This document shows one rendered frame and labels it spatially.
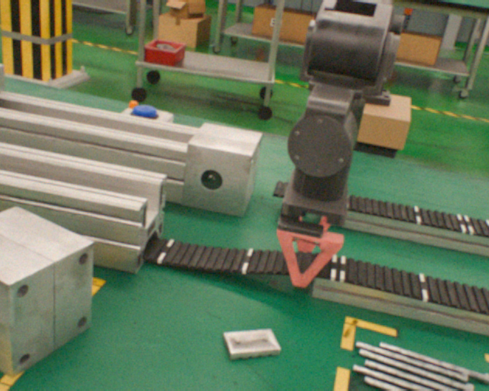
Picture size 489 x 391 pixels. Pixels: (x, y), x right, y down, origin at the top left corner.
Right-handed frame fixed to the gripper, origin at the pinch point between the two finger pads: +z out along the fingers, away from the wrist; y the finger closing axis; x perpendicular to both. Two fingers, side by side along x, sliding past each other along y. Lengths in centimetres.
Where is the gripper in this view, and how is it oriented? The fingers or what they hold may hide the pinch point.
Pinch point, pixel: (303, 261)
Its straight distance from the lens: 66.9
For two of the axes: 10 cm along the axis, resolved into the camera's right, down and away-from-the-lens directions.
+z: -1.3, 9.0, 4.1
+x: 9.8, 1.9, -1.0
